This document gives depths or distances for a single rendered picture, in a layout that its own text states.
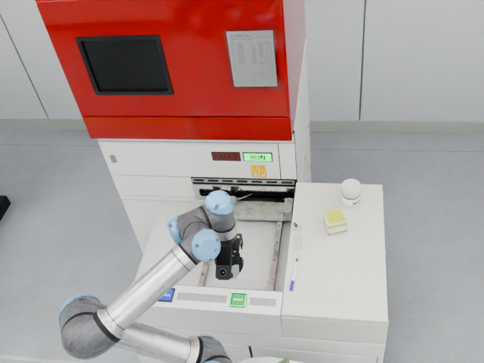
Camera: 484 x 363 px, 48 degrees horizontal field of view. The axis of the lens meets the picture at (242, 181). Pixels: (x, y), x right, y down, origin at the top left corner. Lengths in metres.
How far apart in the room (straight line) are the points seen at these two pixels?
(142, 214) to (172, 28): 1.05
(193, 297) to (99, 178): 2.16
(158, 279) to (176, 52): 0.81
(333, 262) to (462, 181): 1.87
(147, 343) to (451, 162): 2.66
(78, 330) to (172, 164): 1.02
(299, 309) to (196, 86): 0.84
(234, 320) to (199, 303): 0.13
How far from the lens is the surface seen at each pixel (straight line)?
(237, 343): 2.06
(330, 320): 1.85
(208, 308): 1.89
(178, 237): 1.50
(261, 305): 1.88
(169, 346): 1.65
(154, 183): 2.39
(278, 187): 2.24
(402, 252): 3.23
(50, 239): 3.69
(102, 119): 2.15
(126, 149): 2.29
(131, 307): 1.41
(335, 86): 3.73
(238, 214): 2.24
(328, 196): 2.16
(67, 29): 1.96
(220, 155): 2.18
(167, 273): 1.39
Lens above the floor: 2.54
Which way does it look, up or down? 44 degrees down
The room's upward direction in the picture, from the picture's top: 9 degrees counter-clockwise
